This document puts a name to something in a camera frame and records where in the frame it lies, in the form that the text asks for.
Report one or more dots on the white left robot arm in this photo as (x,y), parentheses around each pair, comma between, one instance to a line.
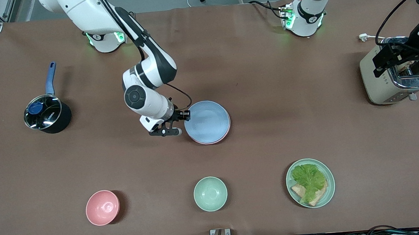
(307,18)

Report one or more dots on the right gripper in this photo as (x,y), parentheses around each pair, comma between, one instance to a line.
(177,115)

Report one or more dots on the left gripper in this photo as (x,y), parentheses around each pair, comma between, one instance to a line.
(402,53)

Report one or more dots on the green lettuce leaf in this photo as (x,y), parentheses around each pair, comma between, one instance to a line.
(309,180)

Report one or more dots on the bread slice in toaster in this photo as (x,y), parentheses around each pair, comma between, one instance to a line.
(409,67)

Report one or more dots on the toast slice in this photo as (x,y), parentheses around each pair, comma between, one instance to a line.
(298,190)

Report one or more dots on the beige toaster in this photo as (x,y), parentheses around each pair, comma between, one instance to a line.
(380,87)

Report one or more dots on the small pink deep bowl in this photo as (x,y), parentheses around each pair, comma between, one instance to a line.
(102,208)

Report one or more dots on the blue shallow bowl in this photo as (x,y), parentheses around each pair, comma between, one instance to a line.
(207,121)

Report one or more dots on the glass lid with blue knob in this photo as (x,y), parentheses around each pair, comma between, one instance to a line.
(43,112)

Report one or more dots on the green plate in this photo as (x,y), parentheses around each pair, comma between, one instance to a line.
(329,194)

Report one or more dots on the pink shallow bowl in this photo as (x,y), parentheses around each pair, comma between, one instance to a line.
(222,138)

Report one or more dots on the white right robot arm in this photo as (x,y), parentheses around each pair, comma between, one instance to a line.
(153,99)

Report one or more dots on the small green deep bowl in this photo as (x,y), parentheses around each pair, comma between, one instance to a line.
(210,193)

